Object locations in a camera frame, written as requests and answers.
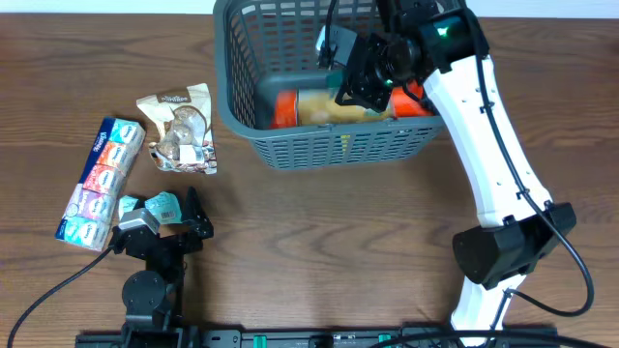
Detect orange spaghetti pasta packet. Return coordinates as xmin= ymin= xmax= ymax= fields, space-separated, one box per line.
xmin=271 ymin=87 xmax=432 ymax=129

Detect beige cookie snack bag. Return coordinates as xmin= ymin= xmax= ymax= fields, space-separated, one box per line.
xmin=136 ymin=83 xmax=217 ymax=175

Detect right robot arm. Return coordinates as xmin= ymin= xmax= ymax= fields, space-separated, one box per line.
xmin=316 ymin=1 xmax=576 ymax=347

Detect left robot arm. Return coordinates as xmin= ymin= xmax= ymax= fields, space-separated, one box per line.
xmin=109 ymin=187 xmax=214 ymax=332

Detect teal small wrapped packet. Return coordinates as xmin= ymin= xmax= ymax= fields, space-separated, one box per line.
xmin=118 ymin=191 xmax=182 ymax=225

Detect Kleenex tissue multipack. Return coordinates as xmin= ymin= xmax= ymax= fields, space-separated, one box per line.
xmin=54 ymin=117 xmax=145 ymax=251

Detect grey plastic shopping basket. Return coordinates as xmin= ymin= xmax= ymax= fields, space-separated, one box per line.
xmin=213 ymin=0 xmax=489 ymax=171

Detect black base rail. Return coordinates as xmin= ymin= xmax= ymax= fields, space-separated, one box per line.
xmin=74 ymin=326 xmax=560 ymax=348

